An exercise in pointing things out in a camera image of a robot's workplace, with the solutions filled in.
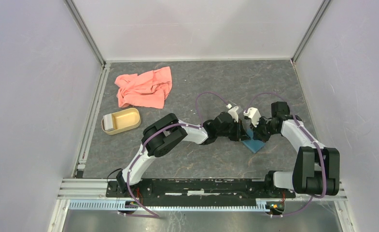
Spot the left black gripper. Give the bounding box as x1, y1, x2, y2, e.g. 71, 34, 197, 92
216, 119, 251, 142

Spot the blue card holder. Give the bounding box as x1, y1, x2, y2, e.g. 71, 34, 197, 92
242, 129, 265, 154

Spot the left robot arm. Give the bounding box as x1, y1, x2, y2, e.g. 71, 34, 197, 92
116, 112, 250, 197

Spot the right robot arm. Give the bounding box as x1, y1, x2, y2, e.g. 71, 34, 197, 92
244, 101, 340, 198

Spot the silver card in tray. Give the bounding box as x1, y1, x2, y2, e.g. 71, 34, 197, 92
102, 114, 114, 132

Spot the pink crumpled cloth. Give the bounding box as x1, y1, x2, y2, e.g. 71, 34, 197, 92
114, 67, 172, 109

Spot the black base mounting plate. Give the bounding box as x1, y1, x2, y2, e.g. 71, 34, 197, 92
105, 178, 296, 207

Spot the gold oval tray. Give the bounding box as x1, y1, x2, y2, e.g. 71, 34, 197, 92
101, 108, 141, 135

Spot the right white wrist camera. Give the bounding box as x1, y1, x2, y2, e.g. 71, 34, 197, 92
243, 107, 261, 128

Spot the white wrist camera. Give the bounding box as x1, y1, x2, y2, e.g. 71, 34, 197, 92
243, 107, 261, 128
226, 103, 242, 122

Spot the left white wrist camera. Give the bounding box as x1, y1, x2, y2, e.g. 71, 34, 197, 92
226, 103, 242, 122

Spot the aluminium frame rail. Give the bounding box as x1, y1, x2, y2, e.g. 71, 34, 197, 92
48, 178, 355, 232

